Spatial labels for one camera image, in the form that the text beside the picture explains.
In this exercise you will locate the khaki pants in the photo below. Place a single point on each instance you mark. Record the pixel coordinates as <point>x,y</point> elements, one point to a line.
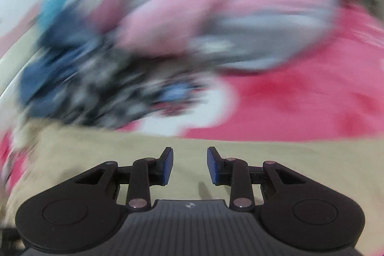
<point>90,142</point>

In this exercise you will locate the black and white plaid shirt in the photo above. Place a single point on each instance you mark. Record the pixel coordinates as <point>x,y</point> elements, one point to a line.
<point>120,88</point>

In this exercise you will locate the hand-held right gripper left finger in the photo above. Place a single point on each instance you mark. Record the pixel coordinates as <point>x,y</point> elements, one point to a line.
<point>168,166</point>

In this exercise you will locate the pink floral bed blanket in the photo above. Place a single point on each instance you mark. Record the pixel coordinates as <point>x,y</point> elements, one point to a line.
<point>300,100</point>

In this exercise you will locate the white and pink headboard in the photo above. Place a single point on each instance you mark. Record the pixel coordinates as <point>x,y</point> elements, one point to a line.
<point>15,37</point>

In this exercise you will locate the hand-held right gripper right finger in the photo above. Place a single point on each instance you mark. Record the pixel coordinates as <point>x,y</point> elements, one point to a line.
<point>213,166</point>

